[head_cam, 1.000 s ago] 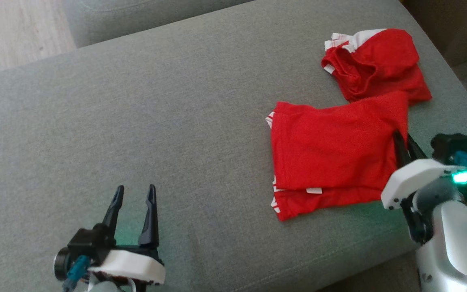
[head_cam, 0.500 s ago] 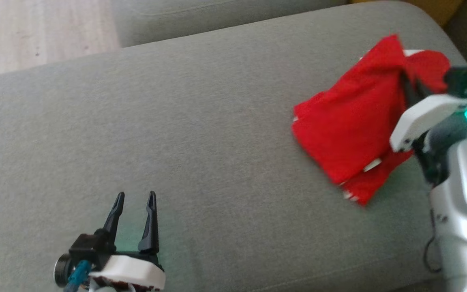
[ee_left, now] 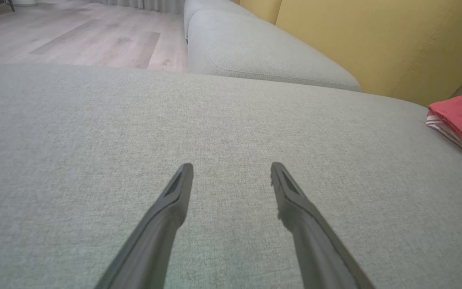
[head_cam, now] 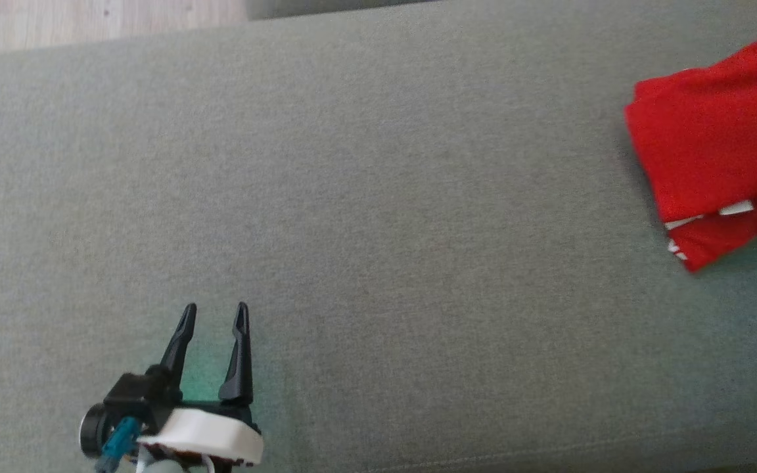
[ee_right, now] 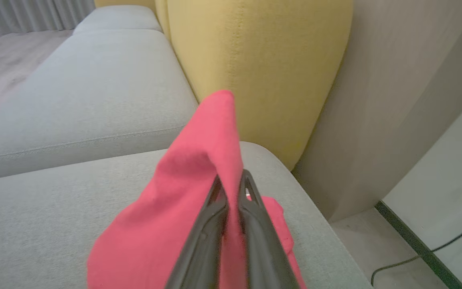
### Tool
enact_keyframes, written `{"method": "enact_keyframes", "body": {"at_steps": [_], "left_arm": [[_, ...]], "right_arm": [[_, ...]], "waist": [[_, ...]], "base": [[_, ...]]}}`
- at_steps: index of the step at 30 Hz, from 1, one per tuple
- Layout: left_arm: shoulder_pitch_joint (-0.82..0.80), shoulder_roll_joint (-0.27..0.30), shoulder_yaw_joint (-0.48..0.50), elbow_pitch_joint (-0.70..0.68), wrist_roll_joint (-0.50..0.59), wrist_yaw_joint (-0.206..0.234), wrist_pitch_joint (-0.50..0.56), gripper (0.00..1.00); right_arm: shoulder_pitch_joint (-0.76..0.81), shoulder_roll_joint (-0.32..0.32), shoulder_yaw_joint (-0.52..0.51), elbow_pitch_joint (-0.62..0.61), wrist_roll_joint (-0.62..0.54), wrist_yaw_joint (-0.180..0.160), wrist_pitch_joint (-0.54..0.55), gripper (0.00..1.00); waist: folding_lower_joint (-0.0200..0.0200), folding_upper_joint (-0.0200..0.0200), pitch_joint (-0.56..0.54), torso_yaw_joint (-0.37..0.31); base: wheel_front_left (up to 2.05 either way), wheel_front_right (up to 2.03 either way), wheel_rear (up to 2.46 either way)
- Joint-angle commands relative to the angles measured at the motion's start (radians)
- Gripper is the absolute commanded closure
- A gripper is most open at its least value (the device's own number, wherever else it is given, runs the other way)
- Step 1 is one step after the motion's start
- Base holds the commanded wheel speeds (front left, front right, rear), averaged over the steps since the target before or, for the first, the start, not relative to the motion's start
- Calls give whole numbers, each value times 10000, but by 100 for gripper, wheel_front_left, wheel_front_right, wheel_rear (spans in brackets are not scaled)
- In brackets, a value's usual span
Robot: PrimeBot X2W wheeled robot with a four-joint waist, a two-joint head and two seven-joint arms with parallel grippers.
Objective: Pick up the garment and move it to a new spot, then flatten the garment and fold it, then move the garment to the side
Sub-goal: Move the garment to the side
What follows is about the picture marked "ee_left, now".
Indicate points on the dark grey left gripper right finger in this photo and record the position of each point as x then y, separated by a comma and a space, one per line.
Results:
315, 249

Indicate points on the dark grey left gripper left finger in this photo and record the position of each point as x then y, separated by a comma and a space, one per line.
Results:
155, 241

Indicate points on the large grey fabric ottoman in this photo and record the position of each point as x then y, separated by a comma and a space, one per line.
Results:
94, 140

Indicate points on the grey sofa seat cushion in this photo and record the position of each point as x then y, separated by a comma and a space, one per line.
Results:
255, 52
207, 6

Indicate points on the yellow sofa backrest cushion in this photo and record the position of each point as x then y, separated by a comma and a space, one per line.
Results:
261, 8
375, 40

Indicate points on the grey pleated curtain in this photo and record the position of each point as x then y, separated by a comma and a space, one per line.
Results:
142, 3

